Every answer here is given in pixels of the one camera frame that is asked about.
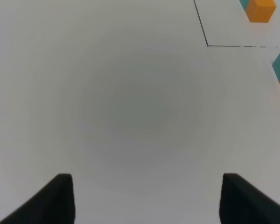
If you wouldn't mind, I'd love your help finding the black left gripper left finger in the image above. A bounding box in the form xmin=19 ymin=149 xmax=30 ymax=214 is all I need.
xmin=0 ymin=174 xmax=76 ymax=224

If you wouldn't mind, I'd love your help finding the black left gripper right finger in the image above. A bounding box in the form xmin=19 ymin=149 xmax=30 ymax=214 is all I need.
xmin=219 ymin=173 xmax=280 ymax=224

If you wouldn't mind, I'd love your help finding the orange template block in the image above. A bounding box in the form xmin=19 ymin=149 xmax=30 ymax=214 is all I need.
xmin=245 ymin=0 xmax=276 ymax=23

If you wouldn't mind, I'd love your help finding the teal template block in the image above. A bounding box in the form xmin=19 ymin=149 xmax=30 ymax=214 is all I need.
xmin=239 ymin=0 xmax=249 ymax=11

